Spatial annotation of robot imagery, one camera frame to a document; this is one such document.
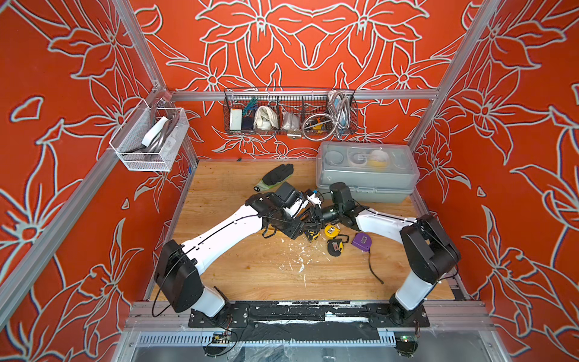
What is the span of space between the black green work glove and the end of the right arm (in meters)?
0.37

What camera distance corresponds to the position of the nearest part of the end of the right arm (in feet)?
2.43

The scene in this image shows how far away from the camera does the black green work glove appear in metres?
1.10
